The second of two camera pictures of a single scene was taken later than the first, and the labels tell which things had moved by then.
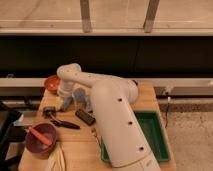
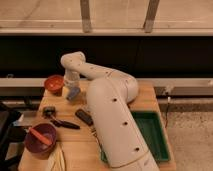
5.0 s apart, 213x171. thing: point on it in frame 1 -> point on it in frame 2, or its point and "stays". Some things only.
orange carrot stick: x=40 y=136 stays
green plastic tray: x=153 y=134 stays
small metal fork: x=93 y=130 stays
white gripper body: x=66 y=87 -> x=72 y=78
